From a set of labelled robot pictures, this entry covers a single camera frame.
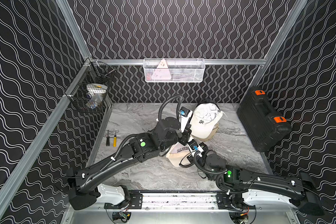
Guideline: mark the black wire basket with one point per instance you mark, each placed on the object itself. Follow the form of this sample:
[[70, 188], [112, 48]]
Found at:
[[96, 73]]

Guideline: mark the aluminium left side rail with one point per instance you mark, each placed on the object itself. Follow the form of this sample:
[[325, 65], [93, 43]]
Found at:
[[14, 181]]

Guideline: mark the black tool case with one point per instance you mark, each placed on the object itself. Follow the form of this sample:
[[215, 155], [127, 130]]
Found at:
[[264, 126]]

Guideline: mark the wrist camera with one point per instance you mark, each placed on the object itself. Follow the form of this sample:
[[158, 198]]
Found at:
[[185, 115], [194, 146]]

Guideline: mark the white cap at back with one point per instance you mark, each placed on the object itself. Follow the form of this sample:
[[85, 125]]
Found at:
[[205, 118]]

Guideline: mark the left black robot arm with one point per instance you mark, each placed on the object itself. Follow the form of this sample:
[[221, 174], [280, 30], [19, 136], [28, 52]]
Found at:
[[134, 149]]

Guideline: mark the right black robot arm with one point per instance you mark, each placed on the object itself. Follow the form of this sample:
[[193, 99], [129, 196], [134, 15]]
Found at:
[[300, 190]]

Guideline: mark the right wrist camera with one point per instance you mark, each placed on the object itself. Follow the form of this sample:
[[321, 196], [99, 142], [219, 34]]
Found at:
[[194, 146]]

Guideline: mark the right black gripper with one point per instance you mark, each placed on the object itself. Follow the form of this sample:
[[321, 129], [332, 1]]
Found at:
[[206, 149]]

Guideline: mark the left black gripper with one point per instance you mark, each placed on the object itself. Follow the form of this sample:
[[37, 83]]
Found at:
[[185, 134]]

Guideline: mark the aluminium frame post left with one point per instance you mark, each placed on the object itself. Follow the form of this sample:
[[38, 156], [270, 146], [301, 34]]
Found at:
[[74, 28]]

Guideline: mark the aluminium frame post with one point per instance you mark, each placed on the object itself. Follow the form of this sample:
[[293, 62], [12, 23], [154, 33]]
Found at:
[[277, 43], [74, 28]]

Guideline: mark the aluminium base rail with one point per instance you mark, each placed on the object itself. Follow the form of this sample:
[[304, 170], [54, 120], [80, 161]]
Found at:
[[144, 200]]

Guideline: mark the pink triangle card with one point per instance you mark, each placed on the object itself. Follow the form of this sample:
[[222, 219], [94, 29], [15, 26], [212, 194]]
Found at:
[[162, 72]]

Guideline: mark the cream cap with text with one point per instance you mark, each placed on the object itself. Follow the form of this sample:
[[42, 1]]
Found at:
[[178, 154]]

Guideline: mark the aluminium back crossbar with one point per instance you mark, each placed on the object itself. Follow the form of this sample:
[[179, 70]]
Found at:
[[140, 62]]

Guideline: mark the aluminium frame post right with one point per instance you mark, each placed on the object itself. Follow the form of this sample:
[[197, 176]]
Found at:
[[277, 43]]

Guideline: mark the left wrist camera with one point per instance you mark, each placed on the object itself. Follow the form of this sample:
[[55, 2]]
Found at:
[[185, 115]]

